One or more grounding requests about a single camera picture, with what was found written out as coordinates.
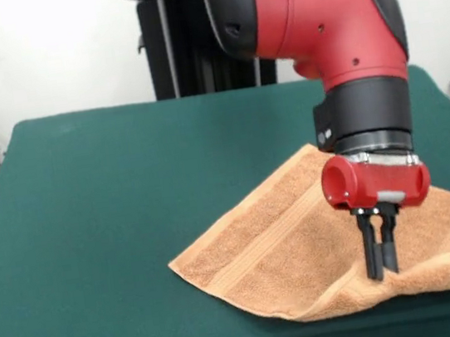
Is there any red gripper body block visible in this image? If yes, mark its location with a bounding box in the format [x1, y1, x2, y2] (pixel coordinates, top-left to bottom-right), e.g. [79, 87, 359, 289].
[317, 142, 436, 221]

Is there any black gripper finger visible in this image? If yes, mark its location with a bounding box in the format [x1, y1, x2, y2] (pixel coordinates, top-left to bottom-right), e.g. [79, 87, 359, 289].
[350, 205, 387, 283]
[374, 201, 408, 276]

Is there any tan terry towel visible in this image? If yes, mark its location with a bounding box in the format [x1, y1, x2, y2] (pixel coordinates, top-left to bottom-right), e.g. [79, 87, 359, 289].
[154, 124, 450, 337]

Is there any dark green table cloth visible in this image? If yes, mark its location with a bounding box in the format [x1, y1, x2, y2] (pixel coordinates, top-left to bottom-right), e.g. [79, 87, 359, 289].
[0, 58, 450, 337]

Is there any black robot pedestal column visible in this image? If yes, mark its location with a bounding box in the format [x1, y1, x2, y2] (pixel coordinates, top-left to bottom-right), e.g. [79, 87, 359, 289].
[130, 0, 281, 104]

